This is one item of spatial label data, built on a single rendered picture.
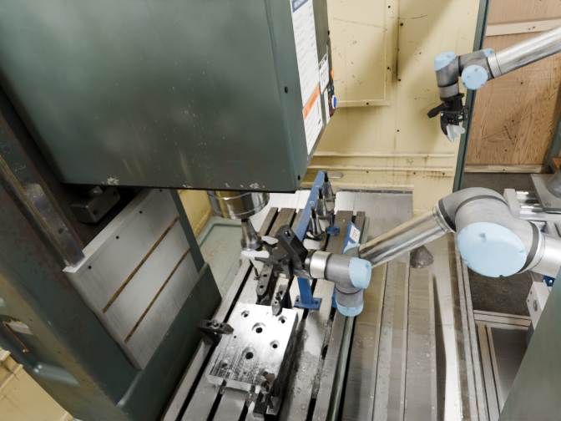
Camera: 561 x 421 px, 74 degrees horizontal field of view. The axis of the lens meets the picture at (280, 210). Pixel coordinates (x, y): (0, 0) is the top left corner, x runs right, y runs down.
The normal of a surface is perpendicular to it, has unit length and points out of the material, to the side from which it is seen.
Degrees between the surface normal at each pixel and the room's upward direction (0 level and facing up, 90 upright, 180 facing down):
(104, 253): 91
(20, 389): 90
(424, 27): 90
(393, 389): 8
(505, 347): 0
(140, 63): 90
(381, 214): 24
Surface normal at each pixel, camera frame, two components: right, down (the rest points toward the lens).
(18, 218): 0.95, 0.05
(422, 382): -0.19, -0.70
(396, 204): -0.25, -0.47
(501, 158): -0.28, 0.61
